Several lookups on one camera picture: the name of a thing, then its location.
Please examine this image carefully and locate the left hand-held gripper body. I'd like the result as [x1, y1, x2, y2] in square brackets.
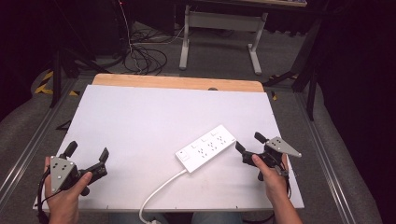
[49, 155, 108, 197]

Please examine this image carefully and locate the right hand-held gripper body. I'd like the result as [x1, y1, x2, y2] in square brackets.
[241, 136, 303, 182]

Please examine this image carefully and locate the person's left hand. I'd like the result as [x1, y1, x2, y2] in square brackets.
[44, 156, 93, 219]

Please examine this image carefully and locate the person's right hand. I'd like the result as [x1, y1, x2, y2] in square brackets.
[250, 153, 290, 203]

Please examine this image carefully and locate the white power strip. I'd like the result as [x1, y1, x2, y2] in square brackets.
[175, 124, 237, 175]

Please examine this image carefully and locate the white board table cover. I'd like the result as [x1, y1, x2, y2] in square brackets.
[33, 84, 305, 213]

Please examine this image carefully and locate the black stand with legs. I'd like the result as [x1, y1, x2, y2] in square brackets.
[262, 17, 323, 121]

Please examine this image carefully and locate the yellow black floor tape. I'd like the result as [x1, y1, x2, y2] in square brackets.
[33, 70, 80, 97]

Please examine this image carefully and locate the black tripod stand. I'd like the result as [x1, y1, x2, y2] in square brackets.
[49, 0, 110, 109]

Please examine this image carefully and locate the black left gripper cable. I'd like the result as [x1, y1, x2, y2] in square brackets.
[36, 167, 52, 224]

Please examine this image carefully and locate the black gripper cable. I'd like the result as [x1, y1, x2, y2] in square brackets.
[36, 167, 52, 224]
[242, 174, 293, 224]

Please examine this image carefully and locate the aluminium floor rail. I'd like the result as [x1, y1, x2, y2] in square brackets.
[293, 92, 358, 224]
[0, 78, 80, 200]

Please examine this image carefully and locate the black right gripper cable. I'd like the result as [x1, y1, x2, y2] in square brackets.
[242, 174, 293, 224]

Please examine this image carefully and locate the white power strip cable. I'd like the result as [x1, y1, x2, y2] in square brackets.
[137, 168, 189, 224]

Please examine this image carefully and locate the tangle of black floor cables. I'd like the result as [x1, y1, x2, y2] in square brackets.
[121, 26, 170, 76]

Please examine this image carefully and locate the white table frame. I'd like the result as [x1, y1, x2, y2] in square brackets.
[178, 0, 308, 76]

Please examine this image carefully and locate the thin white hanging cable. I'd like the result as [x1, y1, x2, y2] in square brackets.
[118, 0, 135, 55]

